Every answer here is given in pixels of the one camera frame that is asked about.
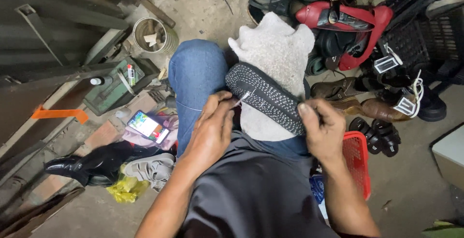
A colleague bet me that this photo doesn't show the grey strap sandal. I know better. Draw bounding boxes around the grey strap sandal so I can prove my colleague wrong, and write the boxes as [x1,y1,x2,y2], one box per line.
[123,153,175,192]

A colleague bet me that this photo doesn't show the wooden handled hammer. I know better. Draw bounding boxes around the wooden handled hammer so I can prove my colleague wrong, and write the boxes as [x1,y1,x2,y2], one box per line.
[133,0,177,29]

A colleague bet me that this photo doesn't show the person's blue jeans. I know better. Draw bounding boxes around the person's blue jeans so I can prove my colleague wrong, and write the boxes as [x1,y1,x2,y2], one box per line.
[168,39,312,159]

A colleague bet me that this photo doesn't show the glossy brown leather shoe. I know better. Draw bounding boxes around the glossy brown leather shoe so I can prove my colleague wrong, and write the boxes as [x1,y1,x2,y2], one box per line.
[360,98,411,123]

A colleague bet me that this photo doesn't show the green metal box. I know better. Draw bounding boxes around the green metal box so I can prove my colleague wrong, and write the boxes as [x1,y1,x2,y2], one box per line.
[82,56,160,117]

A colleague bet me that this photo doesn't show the red plastic basket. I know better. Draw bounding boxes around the red plastic basket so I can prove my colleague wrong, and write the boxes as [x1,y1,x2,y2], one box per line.
[342,131,372,201]

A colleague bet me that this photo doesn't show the blue packet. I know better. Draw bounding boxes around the blue packet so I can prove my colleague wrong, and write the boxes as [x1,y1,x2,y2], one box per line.
[309,174,326,205]

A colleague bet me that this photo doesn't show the metal tin can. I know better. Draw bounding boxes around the metal tin can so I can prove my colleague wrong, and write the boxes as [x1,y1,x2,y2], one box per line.
[132,17,180,55]

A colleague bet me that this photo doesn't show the black bottle with white cap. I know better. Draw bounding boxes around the black bottle with white cap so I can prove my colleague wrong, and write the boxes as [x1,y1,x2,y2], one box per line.
[89,75,114,86]

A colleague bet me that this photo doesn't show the black platform sandal white buckle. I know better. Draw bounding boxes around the black platform sandal white buckle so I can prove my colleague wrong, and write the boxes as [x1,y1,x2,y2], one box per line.
[373,43,413,88]
[393,70,447,123]

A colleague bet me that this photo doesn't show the black rubber shoe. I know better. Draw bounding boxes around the black rubber shoe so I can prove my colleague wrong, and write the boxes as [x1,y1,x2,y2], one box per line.
[315,29,367,58]

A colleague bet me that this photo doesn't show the white sewing thread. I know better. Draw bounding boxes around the white sewing thread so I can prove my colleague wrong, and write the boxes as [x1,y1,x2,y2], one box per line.
[233,92,251,108]

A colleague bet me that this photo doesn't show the black plastic crate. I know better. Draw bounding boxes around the black plastic crate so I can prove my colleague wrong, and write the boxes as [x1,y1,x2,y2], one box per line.
[376,0,464,85]

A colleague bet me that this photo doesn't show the white fleece cloth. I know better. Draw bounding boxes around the white fleece cloth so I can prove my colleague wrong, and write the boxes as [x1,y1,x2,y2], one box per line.
[228,12,315,142]

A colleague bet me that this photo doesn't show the person's right hand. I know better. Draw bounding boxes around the person's right hand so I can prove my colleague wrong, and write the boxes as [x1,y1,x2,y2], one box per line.
[297,98,347,167]

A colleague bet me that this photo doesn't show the person's dark grey shirt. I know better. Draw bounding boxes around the person's dark grey shirt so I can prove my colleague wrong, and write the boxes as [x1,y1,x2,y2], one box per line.
[178,131,341,238]

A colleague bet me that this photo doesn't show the black strap sandal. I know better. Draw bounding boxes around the black strap sandal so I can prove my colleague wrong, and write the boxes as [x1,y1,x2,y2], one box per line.
[348,117,382,155]
[371,119,402,158]

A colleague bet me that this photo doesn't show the red high heel shoe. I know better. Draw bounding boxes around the red high heel shoe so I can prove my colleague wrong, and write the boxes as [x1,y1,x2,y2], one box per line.
[295,1,394,72]

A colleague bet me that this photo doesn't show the white box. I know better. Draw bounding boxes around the white box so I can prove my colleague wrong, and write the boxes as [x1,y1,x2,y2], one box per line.
[429,122,464,192]

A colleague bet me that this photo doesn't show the orange plastic strip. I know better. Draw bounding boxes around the orange plastic strip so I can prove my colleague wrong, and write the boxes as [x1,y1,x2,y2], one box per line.
[31,105,89,125]

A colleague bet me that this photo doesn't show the person's left hand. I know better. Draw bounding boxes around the person's left hand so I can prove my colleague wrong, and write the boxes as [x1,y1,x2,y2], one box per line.
[181,90,236,176]

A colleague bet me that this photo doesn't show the yellow plastic bag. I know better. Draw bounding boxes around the yellow plastic bag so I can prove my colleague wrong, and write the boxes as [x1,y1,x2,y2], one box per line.
[106,165,150,204]

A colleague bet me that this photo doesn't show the glossy black boot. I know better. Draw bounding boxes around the glossy black boot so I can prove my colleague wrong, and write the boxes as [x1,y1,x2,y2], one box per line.
[44,141,172,188]

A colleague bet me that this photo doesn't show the black stitched shoe sole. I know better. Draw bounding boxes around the black stitched shoe sole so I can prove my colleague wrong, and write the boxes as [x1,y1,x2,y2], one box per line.
[225,62,312,136]

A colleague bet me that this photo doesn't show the smartphone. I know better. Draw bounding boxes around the smartphone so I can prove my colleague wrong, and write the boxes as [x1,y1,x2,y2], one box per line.
[126,110,171,144]

